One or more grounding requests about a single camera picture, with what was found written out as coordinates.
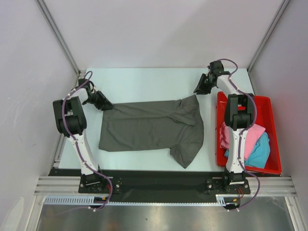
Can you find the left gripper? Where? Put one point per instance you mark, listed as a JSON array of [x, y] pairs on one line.
[[102, 105]]

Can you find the blue t shirt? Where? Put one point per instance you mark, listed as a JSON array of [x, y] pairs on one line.
[[260, 154]]

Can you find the aluminium corner post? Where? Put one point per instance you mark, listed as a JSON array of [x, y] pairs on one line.
[[269, 32], [43, 7]]

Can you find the right cable duct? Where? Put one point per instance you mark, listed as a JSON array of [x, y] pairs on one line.
[[230, 199]]

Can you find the cable duct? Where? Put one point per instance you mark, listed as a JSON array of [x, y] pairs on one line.
[[75, 200], [230, 199]]

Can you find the red plastic bin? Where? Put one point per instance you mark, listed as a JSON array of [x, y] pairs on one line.
[[265, 119]]

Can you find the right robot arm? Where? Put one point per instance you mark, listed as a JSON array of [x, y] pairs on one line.
[[240, 115]]

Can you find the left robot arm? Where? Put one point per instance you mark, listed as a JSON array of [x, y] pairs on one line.
[[71, 121]]

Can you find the pink t shirt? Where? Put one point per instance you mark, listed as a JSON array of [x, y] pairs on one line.
[[254, 133]]

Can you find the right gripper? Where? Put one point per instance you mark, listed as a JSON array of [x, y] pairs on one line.
[[200, 89]]

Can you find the left cable duct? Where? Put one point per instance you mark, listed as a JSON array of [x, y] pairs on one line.
[[75, 200]]

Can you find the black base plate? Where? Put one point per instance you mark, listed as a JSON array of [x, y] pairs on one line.
[[154, 186]]

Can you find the dark grey t shirt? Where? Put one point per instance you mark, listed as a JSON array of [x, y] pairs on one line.
[[176, 125]]

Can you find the right aluminium corner post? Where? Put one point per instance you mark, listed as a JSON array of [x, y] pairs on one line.
[[269, 32]]

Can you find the left aluminium corner post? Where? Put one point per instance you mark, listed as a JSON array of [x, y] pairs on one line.
[[43, 7]]

